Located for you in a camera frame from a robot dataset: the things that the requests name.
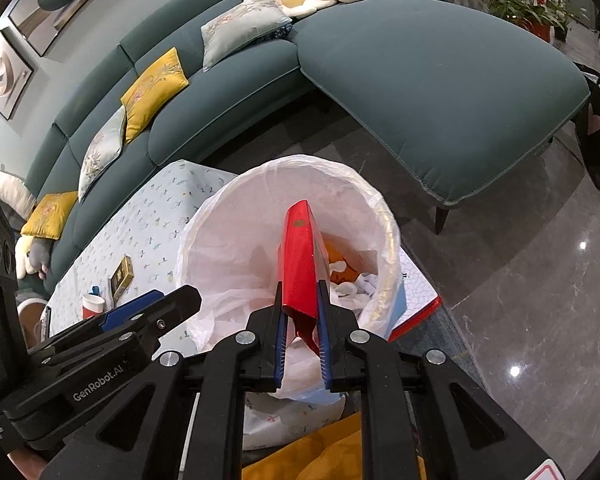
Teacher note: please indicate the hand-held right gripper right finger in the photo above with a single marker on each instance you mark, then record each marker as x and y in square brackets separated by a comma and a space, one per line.
[380, 390]

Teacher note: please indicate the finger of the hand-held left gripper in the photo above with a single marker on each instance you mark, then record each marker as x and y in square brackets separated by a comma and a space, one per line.
[125, 310]
[175, 310]

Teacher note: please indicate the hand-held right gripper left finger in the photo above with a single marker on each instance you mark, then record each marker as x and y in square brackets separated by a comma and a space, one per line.
[225, 385]

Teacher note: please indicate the bin with white liner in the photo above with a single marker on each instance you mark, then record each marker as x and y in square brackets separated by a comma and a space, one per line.
[230, 230]

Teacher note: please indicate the white tissue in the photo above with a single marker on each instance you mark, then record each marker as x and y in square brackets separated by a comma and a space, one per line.
[365, 287]

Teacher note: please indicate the red box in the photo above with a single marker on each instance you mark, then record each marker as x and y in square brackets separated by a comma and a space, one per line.
[300, 270]

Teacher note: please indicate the orange wrapper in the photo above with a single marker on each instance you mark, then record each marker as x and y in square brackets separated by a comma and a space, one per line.
[337, 250]

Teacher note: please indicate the red cup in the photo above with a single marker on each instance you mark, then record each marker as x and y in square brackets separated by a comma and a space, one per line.
[92, 307]

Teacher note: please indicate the gold box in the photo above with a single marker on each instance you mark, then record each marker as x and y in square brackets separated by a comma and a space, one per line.
[121, 275]

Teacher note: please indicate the white round fan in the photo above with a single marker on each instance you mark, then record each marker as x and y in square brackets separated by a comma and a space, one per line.
[30, 320]

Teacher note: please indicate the yellow cloth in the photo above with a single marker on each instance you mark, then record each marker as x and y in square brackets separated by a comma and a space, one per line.
[320, 455]

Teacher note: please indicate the grey plush toy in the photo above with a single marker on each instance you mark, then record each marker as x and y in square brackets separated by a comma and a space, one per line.
[40, 260]

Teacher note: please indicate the floral printed tablecloth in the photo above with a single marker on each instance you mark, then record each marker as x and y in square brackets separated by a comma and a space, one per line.
[150, 210]

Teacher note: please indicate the red edged white mat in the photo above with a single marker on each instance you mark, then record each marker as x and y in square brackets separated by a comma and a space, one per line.
[410, 290]

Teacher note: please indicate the yellow embroidered cushion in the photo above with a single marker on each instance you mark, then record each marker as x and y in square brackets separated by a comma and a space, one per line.
[152, 90]
[50, 212]

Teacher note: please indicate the grey embroidered cushion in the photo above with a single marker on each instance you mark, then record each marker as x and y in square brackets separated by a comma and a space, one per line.
[240, 30]
[100, 155]

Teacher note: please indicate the long white plush toy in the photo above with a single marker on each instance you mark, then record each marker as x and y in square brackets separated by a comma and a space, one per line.
[5, 185]

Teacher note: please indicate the teal sofa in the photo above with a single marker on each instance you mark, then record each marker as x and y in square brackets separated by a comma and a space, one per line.
[430, 85]

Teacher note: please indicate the green potted plant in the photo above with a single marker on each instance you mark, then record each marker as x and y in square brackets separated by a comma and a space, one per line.
[510, 5]

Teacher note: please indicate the small framed wall picture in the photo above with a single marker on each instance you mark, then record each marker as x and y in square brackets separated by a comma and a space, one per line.
[2, 72]

